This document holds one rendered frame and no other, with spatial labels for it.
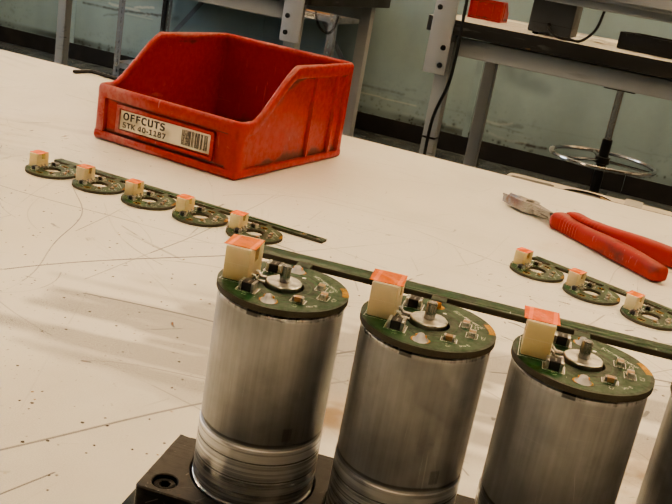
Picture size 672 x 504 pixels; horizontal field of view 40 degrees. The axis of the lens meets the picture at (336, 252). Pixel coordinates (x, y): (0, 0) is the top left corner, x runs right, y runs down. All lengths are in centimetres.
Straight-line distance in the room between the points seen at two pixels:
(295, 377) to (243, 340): 1
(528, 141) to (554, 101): 23
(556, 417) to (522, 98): 449
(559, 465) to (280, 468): 5
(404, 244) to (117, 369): 19
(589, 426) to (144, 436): 12
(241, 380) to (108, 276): 17
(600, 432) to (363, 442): 4
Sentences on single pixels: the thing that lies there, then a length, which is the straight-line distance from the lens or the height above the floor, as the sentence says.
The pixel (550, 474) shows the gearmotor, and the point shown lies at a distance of 16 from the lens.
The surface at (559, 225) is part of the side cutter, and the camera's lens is 51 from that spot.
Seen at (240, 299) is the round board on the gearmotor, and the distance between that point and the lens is 16.
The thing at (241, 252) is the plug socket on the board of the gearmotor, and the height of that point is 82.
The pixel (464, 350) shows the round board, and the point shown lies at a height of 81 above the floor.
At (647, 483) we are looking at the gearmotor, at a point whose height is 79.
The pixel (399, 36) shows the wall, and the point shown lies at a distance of 479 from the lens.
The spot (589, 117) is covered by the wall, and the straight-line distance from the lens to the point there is 460.
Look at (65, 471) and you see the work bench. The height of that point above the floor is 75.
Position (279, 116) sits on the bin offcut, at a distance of 51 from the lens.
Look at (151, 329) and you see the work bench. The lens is 30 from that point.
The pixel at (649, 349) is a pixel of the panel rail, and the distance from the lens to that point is 18.
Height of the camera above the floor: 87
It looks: 18 degrees down
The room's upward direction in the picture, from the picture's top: 10 degrees clockwise
